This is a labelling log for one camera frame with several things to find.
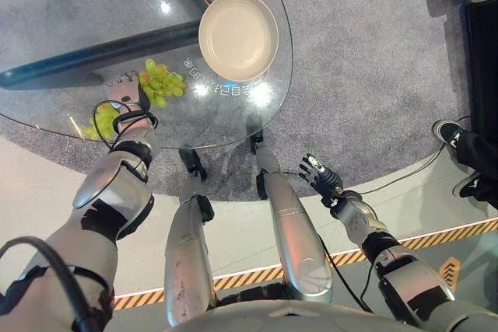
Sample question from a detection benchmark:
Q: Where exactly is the person's leg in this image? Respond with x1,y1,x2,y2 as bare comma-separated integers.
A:
454,130,498,211

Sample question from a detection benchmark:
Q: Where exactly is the black tether cable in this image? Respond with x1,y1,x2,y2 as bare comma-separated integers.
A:
317,230,375,314

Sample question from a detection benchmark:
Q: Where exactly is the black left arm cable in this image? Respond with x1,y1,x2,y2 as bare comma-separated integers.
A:
0,236,105,332

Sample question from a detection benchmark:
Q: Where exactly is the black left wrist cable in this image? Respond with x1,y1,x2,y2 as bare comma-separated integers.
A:
90,100,160,143

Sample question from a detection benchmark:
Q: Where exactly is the thin black floor cable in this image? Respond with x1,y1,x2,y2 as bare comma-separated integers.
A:
283,115,472,195

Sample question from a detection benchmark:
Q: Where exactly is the grey carpet rug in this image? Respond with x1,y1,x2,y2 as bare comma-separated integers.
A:
0,0,474,203

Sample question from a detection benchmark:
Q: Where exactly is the cream round plate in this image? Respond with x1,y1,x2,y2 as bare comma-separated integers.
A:
198,0,280,80

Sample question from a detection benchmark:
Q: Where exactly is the black cabinet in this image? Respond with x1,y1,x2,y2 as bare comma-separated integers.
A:
458,0,498,145

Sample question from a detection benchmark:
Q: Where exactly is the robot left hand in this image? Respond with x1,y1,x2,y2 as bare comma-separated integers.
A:
103,70,152,114

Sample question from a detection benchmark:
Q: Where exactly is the orange black hazard tape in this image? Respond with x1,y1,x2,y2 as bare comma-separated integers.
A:
111,218,498,312

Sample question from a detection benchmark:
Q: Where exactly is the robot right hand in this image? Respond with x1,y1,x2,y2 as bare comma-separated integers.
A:
298,153,345,201

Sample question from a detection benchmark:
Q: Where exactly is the robot right dark foot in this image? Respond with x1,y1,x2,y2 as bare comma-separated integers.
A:
244,113,266,155

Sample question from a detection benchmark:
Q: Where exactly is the robot dark foot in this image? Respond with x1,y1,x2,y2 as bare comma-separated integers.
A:
244,113,266,155
177,145,208,182

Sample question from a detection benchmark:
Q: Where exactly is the green grape bunch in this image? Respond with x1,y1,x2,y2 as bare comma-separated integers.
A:
137,58,189,110
80,107,121,142

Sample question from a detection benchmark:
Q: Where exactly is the robot silver leg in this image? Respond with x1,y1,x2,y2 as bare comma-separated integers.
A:
254,145,335,306
163,174,217,328

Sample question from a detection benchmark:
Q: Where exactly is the orange arrow floor sticker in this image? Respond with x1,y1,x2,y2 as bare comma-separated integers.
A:
438,255,462,295

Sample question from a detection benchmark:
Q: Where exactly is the robot right silver leg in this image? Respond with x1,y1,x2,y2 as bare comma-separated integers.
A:
254,145,335,306

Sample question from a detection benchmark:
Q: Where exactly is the robot left silver leg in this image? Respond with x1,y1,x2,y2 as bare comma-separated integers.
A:
163,174,217,328

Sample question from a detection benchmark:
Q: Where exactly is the robot left dark foot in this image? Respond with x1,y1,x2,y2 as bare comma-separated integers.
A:
177,145,208,182

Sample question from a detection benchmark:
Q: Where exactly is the robot silver torso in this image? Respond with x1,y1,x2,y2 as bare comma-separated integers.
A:
167,283,433,332

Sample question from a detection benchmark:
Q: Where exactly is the person's black white shoe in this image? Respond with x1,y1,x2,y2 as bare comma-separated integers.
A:
432,119,465,151
451,171,484,199

